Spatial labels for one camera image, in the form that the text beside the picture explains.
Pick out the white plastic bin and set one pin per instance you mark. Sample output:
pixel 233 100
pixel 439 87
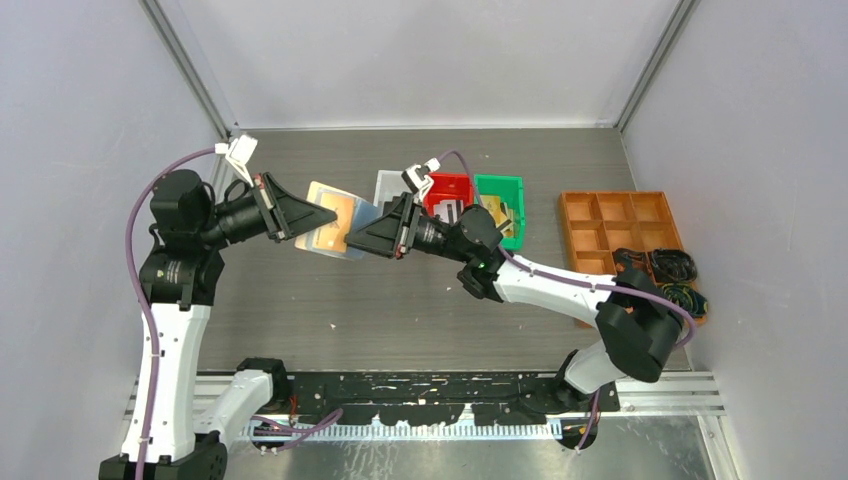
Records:
pixel 389 187

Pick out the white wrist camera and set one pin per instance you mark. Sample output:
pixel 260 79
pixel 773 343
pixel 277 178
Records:
pixel 418 178
pixel 237 153

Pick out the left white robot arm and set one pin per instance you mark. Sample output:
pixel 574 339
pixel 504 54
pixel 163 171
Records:
pixel 176 286

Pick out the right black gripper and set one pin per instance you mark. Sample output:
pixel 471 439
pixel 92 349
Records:
pixel 393 234

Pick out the green plastic bin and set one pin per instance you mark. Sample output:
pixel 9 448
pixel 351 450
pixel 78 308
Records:
pixel 503 197

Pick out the white striped card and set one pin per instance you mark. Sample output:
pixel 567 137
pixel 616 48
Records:
pixel 448 211

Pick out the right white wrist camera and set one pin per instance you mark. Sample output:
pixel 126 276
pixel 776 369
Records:
pixel 418 178

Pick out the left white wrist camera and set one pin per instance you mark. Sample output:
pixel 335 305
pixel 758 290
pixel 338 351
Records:
pixel 237 153

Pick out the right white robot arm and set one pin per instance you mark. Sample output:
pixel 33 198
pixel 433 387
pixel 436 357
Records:
pixel 638 326

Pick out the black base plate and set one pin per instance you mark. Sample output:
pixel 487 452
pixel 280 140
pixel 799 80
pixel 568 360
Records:
pixel 427 398

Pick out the gold VIP card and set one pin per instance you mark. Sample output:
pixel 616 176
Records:
pixel 329 239

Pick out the orange compartment tray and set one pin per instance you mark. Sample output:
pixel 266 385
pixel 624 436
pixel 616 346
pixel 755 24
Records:
pixel 611 232

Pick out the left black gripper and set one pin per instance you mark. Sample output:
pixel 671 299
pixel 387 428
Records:
pixel 290 215

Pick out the red plastic bin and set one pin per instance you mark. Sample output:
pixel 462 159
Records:
pixel 449 187

